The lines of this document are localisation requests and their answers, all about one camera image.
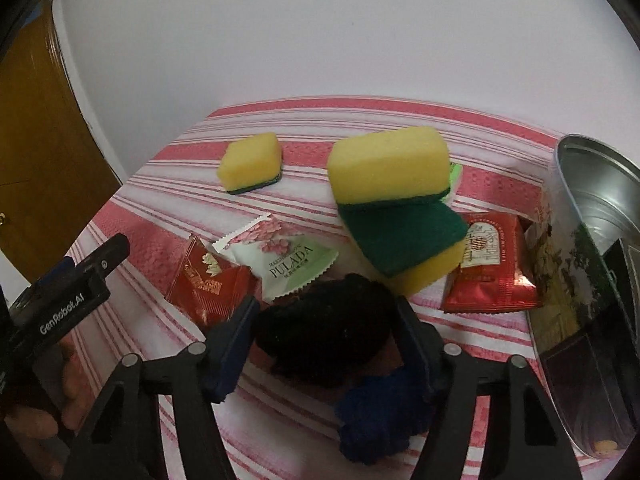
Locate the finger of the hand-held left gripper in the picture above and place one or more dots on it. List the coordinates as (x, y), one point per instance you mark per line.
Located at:
(61, 269)
(105, 255)

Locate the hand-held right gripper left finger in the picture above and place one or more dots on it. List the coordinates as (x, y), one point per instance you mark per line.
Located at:
(231, 355)

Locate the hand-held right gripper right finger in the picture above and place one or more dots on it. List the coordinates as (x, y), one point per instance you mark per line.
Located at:
(417, 355)

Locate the blue yarn ball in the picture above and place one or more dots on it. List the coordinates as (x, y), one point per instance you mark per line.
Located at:
(380, 420)

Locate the red snack packet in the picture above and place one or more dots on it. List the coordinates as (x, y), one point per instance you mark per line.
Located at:
(200, 280)

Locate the black yarn ball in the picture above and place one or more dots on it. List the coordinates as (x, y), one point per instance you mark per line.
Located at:
(325, 330)

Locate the white pink floral snack packet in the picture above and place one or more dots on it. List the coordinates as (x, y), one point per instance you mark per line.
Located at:
(285, 260)

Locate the yellow sponge with green pad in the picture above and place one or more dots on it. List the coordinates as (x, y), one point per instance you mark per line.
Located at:
(400, 240)

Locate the round metal tin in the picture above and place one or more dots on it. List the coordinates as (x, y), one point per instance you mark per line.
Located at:
(565, 270)

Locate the large yellow sponge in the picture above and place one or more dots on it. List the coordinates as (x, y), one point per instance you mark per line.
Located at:
(390, 165)

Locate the red striped desktop cloth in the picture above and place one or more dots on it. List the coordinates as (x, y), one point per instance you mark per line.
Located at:
(300, 125)

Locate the person's left hand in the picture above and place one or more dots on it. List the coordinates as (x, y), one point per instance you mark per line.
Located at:
(30, 422)

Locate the red packet with round emblem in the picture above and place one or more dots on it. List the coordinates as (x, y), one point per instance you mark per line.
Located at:
(490, 275)

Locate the brown wooden door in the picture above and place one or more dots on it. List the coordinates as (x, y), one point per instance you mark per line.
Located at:
(40, 135)

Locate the small yellow sponge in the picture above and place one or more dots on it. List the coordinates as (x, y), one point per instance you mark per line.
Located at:
(250, 160)

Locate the green tissue pack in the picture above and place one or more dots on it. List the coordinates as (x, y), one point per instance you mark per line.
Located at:
(455, 180)

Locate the dark brown packet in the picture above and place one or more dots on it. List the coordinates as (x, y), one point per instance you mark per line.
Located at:
(622, 270)

